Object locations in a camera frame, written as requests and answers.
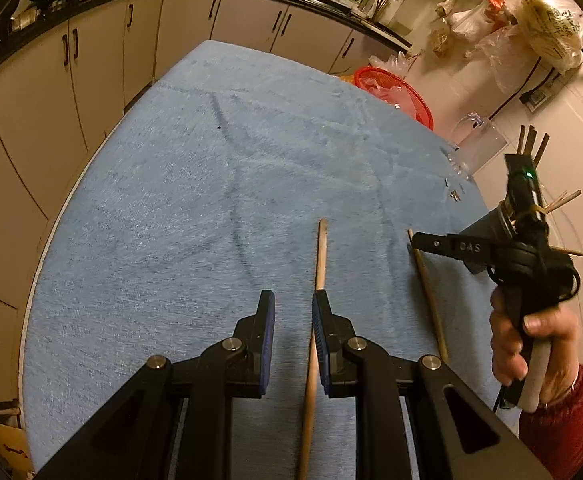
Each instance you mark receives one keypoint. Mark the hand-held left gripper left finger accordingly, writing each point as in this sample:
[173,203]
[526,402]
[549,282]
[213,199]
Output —
[267,340]

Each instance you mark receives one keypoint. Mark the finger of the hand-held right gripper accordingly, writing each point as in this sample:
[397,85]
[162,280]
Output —
[451,246]

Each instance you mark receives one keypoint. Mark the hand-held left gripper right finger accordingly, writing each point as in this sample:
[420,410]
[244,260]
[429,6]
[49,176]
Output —
[320,340]

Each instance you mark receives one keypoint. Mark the person's right forearm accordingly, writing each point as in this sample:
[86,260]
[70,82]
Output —
[561,435]

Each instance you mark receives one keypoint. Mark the person's right hand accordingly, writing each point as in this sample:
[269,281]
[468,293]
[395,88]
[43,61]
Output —
[564,350]

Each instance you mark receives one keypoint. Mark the clear plastic pitcher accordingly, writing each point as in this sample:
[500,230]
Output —
[481,145]

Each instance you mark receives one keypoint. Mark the red mesh basket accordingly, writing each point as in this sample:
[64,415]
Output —
[421,112]

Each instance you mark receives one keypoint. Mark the blue table cloth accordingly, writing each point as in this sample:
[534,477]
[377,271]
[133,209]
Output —
[171,210]

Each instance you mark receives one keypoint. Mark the crumpled plastic bag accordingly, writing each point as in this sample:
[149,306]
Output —
[389,92]

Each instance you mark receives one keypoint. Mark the white power strip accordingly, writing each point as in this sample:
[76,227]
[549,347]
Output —
[544,95]

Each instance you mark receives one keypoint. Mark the white plastic bag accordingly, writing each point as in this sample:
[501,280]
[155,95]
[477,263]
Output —
[394,62]

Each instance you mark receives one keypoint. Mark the translucent hanging plastic bag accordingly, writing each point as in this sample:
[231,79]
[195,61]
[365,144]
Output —
[501,57]

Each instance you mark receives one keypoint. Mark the plastic bag of flatbread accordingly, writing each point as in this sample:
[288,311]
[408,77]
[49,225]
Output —
[546,25]

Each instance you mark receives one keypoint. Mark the chopstick holder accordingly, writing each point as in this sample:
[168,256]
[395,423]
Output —
[380,7]

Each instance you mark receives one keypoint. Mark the yellow cardboard piece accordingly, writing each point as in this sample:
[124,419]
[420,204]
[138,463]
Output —
[6,450]

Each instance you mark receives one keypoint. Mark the cream base cabinets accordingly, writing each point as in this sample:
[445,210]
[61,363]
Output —
[31,100]

